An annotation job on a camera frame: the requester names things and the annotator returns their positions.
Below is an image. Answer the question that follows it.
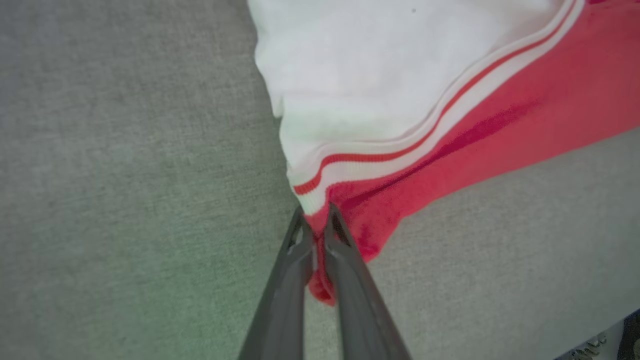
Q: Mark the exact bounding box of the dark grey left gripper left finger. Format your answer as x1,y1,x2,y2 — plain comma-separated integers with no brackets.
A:
239,206,317,360

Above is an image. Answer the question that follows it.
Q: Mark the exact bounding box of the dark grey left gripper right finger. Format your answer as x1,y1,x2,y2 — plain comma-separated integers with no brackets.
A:
324,202,413,360

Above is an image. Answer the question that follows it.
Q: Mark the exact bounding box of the red and white jersey shirt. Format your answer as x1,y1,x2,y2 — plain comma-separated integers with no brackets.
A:
246,0,640,307

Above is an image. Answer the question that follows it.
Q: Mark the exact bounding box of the grey fabric sofa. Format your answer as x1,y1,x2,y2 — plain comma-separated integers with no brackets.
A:
0,0,640,360

